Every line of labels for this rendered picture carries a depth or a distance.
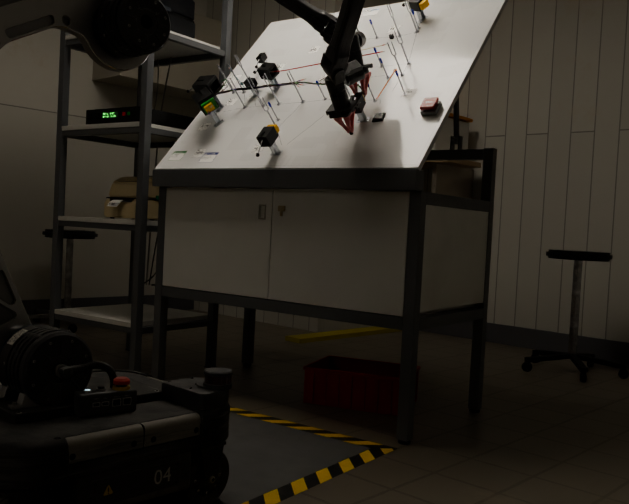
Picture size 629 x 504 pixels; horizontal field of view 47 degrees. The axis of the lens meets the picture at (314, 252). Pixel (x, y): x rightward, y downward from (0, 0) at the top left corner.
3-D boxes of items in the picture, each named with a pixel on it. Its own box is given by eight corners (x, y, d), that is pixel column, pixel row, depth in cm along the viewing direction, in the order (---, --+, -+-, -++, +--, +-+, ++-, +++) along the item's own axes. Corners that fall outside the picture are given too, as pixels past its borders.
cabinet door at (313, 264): (401, 316, 229) (408, 191, 227) (266, 299, 260) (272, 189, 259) (405, 316, 231) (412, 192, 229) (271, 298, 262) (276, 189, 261)
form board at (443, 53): (156, 172, 292) (154, 168, 291) (272, 25, 345) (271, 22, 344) (420, 171, 224) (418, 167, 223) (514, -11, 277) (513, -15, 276)
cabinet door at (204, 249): (266, 299, 261) (272, 189, 259) (161, 285, 293) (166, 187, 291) (270, 298, 262) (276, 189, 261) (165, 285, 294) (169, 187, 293)
